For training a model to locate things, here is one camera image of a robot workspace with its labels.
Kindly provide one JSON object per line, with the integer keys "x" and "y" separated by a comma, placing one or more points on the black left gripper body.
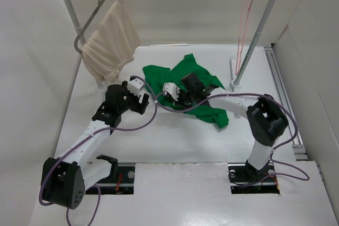
{"x": 131, "y": 100}

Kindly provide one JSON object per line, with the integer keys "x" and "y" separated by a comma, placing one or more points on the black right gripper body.
{"x": 186, "y": 99}

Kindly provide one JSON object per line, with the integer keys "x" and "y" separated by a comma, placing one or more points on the green t shirt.
{"x": 156, "y": 76}

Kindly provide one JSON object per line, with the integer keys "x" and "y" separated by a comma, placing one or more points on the pink wire hanger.
{"x": 244, "y": 16}

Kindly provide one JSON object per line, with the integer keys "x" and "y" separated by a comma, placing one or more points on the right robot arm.
{"x": 266, "y": 120}

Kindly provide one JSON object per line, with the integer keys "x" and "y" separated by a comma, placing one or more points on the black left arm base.
{"x": 122, "y": 184}

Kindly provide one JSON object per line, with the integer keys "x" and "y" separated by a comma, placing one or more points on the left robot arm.
{"x": 65, "y": 179}

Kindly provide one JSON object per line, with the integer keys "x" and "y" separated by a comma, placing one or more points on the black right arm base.
{"x": 241, "y": 182}

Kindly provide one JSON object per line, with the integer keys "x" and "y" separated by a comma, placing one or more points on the beige cloth on hanger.
{"x": 112, "y": 45}

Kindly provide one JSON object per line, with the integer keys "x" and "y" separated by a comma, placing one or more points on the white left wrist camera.
{"x": 135, "y": 86}

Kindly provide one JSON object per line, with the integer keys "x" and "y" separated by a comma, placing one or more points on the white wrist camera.
{"x": 135, "y": 86}
{"x": 171, "y": 90}

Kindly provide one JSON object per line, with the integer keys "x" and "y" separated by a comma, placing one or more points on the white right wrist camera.
{"x": 171, "y": 90}

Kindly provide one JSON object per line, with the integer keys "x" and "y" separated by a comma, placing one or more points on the aluminium rail right side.
{"x": 297, "y": 144}

